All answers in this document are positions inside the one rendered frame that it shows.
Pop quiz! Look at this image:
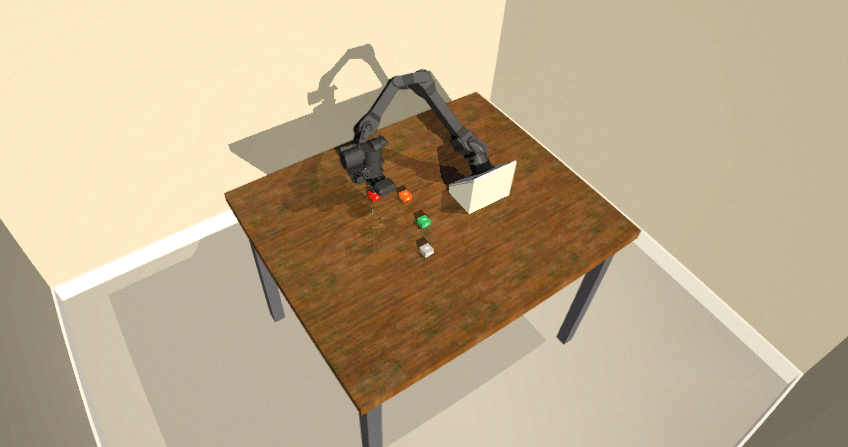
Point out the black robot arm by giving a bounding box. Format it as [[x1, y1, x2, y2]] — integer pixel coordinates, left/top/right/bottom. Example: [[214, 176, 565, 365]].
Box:
[[339, 69, 496, 185]]

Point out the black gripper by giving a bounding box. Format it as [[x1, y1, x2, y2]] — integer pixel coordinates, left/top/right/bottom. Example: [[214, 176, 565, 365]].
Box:
[[363, 158, 396, 197]]

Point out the green block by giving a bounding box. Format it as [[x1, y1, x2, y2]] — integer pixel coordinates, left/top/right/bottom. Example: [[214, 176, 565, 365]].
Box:
[[417, 215, 431, 229]]

